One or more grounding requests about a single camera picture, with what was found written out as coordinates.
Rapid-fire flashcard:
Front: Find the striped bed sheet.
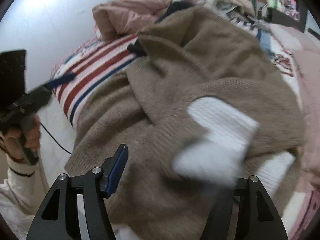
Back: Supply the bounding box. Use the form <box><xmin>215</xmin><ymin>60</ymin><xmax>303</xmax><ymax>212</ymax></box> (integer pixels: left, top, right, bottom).
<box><xmin>51</xmin><ymin>34</ymin><xmax>137</xmax><ymax>128</ymax></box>

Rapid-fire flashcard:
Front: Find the pink quilt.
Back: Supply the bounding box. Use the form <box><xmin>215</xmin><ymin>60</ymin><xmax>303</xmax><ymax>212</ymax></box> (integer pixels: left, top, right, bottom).
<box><xmin>92</xmin><ymin>0</ymin><xmax>172</xmax><ymax>43</ymax></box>

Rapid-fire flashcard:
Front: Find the brown knit sweater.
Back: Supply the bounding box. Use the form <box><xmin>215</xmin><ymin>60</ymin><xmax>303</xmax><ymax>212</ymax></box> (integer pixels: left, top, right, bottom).
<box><xmin>65</xmin><ymin>7</ymin><xmax>304</xmax><ymax>239</ymax></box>

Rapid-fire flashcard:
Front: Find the pink ribbed pillow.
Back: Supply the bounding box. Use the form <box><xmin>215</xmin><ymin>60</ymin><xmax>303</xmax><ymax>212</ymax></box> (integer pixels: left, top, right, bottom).
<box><xmin>270</xmin><ymin>23</ymin><xmax>319</xmax><ymax>191</ymax></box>

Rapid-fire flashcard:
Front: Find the left forearm cream sleeve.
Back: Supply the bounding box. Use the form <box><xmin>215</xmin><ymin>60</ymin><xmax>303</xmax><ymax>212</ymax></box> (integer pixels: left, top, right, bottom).
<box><xmin>0</xmin><ymin>134</ymin><xmax>41</xmax><ymax>240</ymax></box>

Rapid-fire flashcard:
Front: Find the black garment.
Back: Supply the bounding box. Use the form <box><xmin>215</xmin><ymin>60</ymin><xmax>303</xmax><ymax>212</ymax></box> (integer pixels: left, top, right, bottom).
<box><xmin>127</xmin><ymin>1</ymin><xmax>194</xmax><ymax>57</ymax></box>

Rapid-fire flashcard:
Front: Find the left hand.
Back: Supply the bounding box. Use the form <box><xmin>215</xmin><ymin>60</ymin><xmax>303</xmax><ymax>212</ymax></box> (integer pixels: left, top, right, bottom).
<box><xmin>2</xmin><ymin>114</ymin><xmax>41</xmax><ymax>163</ymax></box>

